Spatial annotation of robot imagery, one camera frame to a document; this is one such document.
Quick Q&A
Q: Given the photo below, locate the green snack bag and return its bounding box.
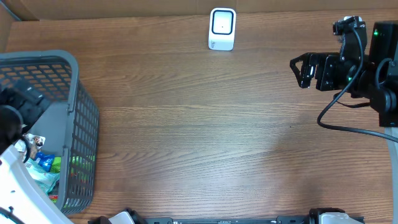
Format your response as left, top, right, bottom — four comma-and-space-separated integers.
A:
47, 156, 91, 203

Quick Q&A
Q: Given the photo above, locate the blue oreo packet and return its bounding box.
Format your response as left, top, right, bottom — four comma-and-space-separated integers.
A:
34, 152, 55, 172

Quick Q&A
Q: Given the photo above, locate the beige cookie snack bag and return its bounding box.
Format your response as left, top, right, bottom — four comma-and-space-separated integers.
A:
14, 133, 45, 158

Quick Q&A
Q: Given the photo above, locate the teal snack packet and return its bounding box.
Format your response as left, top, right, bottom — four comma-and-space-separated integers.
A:
25, 159, 60, 194

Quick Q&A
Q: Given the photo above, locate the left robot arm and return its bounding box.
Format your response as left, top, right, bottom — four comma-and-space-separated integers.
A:
1, 80, 71, 223

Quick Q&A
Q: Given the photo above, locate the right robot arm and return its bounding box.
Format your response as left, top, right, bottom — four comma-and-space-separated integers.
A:
290, 16, 397, 223

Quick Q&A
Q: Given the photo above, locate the white barcode scanner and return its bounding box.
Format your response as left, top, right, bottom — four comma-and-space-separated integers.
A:
208, 7, 236, 51

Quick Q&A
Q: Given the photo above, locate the grey plastic mesh basket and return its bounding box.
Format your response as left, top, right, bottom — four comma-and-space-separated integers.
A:
1, 50, 99, 215

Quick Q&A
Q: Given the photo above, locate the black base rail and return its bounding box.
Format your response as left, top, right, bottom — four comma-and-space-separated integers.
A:
88, 207, 365, 224

